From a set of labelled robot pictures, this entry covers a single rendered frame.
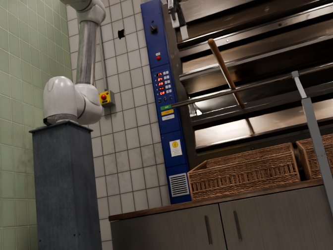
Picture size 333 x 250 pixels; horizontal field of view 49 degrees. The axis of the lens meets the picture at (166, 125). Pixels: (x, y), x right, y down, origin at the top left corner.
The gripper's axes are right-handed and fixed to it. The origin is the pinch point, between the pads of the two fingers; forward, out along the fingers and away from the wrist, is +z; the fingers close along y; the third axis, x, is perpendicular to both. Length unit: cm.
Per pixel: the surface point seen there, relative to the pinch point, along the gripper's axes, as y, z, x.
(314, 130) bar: -28, 54, 46
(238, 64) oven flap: -74, -5, 15
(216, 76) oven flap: -80, -4, -1
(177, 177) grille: -82, 56, -41
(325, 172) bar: -28, 74, 45
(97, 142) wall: -85, 17, -99
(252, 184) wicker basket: -37, 73, 12
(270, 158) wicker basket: -37, 62, 23
